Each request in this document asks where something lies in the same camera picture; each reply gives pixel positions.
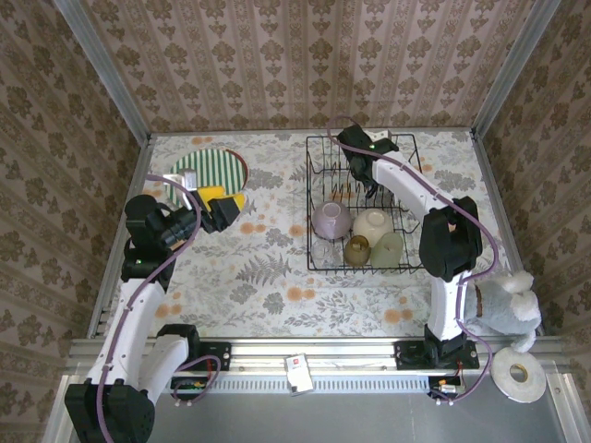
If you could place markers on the small white red-label box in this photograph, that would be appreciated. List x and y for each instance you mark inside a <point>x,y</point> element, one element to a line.
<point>297,369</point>

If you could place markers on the floral tablecloth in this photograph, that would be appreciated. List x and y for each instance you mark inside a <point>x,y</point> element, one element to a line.
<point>277,314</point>

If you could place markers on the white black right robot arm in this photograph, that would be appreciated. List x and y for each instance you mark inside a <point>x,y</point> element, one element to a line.
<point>443,314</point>

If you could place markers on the aluminium corner post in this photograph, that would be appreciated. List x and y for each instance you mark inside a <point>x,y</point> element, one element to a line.
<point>104,69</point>
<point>512,69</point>

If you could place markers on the clear glass cup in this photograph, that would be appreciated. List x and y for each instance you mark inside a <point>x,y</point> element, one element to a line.
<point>323,253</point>

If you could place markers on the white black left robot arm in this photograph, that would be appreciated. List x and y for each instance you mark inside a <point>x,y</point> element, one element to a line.
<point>134,323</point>

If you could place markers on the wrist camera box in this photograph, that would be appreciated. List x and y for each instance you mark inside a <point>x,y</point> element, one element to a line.
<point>188,180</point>
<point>382,135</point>

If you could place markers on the cream ceramic bowl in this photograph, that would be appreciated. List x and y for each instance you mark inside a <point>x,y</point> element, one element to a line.
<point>371,223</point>

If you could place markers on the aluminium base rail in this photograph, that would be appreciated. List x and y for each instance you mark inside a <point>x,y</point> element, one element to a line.
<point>258,353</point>

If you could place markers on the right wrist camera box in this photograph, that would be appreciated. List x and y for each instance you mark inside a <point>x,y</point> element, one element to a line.
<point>382,135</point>

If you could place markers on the green striped plate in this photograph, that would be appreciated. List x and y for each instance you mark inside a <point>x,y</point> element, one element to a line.
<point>212,166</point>

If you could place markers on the amber glass cup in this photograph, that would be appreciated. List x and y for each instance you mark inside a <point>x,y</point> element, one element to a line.
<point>356,251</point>

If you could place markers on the grey metal shelf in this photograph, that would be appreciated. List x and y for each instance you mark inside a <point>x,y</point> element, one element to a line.
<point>295,420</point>

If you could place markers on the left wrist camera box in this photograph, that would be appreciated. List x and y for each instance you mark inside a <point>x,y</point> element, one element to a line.
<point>188,180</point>

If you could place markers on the purple ceramic bowl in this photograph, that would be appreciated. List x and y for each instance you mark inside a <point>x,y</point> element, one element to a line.
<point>330,219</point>

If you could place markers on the white tape roll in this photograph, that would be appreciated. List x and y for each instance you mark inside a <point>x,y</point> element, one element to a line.
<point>508,383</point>

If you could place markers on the black electronics board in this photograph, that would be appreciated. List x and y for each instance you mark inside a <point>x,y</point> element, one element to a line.
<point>189,385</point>
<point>445,388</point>

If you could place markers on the aluminium side rail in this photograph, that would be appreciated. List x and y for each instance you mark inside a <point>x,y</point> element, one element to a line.
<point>506,231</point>
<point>105,300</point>

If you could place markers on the pale green glass cup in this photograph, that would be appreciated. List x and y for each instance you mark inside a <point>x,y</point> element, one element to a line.
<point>387,251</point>

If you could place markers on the grey white plush toy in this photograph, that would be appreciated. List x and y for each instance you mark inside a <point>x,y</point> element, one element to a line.
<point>503,309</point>

